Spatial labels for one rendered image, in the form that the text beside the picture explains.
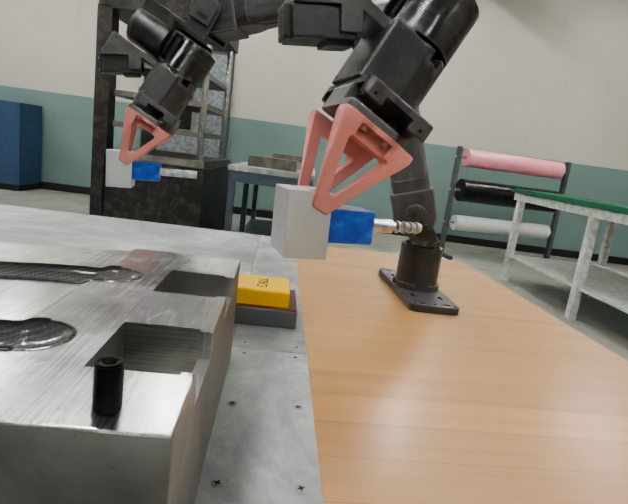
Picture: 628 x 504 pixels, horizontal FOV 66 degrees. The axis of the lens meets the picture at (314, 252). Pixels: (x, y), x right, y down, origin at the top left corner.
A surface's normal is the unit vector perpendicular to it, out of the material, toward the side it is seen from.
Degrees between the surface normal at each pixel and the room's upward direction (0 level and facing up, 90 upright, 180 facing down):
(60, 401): 0
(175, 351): 90
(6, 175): 90
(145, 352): 90
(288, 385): 0
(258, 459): 0
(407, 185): 91
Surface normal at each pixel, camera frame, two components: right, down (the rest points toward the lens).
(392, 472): 0.13, -0.97
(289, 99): 0.00, 0.20
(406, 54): 0.29, 0.22
